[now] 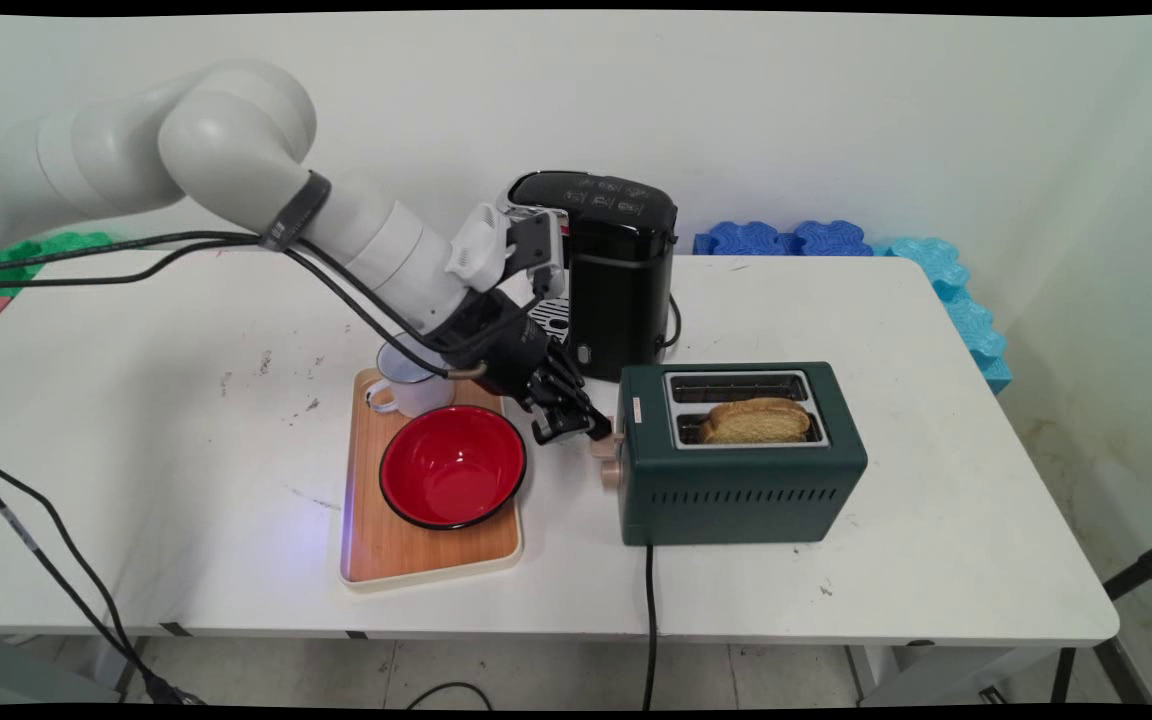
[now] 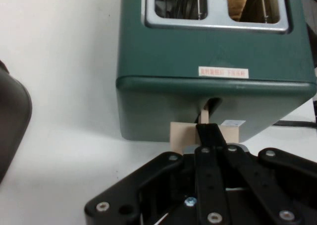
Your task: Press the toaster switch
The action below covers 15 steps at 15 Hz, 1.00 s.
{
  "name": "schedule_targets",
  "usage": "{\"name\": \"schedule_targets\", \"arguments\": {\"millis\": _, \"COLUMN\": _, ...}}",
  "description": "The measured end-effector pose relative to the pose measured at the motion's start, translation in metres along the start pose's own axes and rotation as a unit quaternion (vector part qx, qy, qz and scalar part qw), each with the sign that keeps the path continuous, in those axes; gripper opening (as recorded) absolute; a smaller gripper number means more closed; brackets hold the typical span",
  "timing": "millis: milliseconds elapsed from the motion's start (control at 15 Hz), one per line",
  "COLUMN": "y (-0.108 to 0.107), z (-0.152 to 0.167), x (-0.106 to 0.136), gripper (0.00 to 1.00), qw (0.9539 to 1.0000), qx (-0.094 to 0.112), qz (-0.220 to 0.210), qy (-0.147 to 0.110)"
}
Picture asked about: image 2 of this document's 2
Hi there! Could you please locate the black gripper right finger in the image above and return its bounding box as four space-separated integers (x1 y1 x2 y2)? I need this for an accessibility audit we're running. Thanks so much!
210 122 317 225

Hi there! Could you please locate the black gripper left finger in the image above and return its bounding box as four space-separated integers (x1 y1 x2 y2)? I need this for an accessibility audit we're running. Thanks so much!
85 122 230 225

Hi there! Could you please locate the beige toaster lever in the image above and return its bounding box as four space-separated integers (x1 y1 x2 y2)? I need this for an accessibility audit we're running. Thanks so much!
170 97 241 153

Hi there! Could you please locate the green two-slot toaster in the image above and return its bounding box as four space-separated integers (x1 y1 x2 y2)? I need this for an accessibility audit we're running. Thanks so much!
115 0 317 143

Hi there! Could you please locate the black coffee machine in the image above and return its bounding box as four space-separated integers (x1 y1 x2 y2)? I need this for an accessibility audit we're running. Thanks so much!
0 59 33 185

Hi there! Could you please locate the toast bread slice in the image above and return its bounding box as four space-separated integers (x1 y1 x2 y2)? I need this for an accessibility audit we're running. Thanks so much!
226 0 264 22

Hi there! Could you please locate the black toaster power cable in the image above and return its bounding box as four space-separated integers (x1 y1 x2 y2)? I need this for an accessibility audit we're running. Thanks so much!
272 100 317 129

